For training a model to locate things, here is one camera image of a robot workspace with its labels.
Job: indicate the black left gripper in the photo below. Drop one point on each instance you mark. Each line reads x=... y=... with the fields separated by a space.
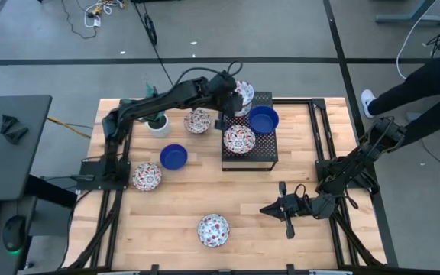
x=224 y=89

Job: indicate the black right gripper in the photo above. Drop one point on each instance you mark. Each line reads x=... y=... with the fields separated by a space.
x=292 y=206

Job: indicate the floral patterned mini bowl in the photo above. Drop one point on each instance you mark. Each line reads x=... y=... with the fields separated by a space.
x=214 y=229
x=246 y=91

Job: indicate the blue mini bowl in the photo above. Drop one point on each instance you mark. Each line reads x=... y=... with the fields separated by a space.
x=173 y=156
x=263 y=119

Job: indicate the kaleidoscope patterned mini bowl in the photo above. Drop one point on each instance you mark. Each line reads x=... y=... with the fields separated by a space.
x=197 y=121
x=239 y=139
x=147 y=176

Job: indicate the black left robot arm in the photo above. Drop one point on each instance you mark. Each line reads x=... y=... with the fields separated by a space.
x=159 y=101

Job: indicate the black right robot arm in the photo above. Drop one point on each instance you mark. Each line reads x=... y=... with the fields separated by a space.
x=361 y=160

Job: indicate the black perforated metal rack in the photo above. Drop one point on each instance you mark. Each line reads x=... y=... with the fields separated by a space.
x=250 y=160

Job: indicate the white plant pot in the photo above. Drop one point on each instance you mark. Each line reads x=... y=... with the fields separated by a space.
x=160 y=129

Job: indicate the green snake plant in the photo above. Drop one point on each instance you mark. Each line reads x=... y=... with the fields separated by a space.
x=151 y=91

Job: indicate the person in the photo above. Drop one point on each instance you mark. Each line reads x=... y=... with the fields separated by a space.
x=426 y=84

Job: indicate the grey desk foot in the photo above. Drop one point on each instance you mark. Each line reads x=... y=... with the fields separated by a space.
x=411 y=18

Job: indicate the black folded object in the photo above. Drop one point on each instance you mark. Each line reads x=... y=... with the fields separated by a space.
x=13 y=130

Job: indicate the dark grey desk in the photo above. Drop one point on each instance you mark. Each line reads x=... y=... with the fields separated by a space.
x=6 y=164

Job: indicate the black computer mouse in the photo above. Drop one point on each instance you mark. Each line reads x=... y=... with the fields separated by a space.
x=13 y=231

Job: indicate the black aluminium table frame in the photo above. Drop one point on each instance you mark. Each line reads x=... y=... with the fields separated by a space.
x=107 y=229

